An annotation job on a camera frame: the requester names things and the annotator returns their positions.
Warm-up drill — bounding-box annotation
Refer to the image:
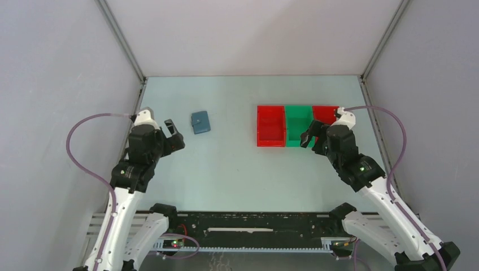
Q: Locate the blue leather card holder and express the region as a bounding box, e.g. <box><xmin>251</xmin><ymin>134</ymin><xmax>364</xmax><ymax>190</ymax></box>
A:
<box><xmin>191</xmin><ymin>111</ymin><xmax>211</xmax><ymax>134</ymax></box>

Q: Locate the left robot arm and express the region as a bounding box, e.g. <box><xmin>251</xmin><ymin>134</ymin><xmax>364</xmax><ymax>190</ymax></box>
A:
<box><xmin>77</xmin><ymin>114</ymin><xmax>185</xmax><ymax>270</ymax></box>

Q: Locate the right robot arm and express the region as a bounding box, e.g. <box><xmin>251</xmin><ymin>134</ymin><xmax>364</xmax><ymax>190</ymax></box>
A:
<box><xmin>301</xmin><ymin>120</ymin><xmax>460</xmax><ymax>270</ymax></box>

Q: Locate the right red bin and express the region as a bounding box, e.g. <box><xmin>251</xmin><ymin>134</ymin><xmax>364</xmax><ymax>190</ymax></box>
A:
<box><xmin>312</xmin><ymin>106</ymin><xmax>338</xmax><ymax>125</ymax></box>

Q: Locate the red bin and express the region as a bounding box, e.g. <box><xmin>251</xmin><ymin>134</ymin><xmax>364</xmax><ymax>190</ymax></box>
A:
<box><xmin>256</xmin><ymin>105</ymin><xmax>286</xmax><ymax>147</ymax></box>
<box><xmin>312</xmin><ymin>106</ymin><xmax>338</xmax><ymax>125</ymax></box>

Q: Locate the green bin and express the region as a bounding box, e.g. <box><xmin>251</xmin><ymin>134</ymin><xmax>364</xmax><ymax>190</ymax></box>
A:
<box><xmin>285</xmin><ymin>105</ymin><xmax>314</xmax><ymax>147</ymax></box>

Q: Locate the left red bin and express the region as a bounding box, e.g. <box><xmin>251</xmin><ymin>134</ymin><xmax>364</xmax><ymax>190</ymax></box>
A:
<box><xmin>256</xmin><ymin>105</ymin><xmax>286</xmax><ymax>147</ymax></box>

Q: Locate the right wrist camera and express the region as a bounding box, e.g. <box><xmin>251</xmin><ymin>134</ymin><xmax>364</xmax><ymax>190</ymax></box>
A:
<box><xmin>333</xmin><ymin>107</ymin><xmax>356</xmax><ymax>130</ymax></box>

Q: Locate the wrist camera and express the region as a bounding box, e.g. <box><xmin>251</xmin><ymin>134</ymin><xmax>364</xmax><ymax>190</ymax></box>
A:
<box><xmin>133</xmin><ymin>107</ymin><xmax>160</xmax><ymax>129</ymax></box>
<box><xmin>333</xmin><ymin>107</ymin><xmax>356</xmax><ymax>130</ymax></box>

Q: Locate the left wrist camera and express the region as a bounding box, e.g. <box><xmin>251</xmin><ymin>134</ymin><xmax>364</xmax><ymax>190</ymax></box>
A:
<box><xmin>133</xmin><ymin>107</ymin><xmax>160</xmax><ymax>129</ymax></box>

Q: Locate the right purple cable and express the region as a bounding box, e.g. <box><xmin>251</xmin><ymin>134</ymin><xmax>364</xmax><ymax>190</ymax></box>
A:
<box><xmin>344</xmin><ymin>106</ymin><xmax>450</xmax><ymax>271</ymax></box>

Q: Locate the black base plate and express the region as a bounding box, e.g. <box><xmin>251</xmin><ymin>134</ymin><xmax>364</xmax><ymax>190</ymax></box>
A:
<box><xmin>143</xmin><ymin>210</ymin><xmax>356</xmax><ymax>251</ymax></box>

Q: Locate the slotted cable duct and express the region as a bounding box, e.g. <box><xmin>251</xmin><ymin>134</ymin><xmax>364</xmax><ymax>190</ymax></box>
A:
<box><xmin>150</xmin><ymin>238</ymin><xmax>347</xmax><ymax>253</ymax></box>

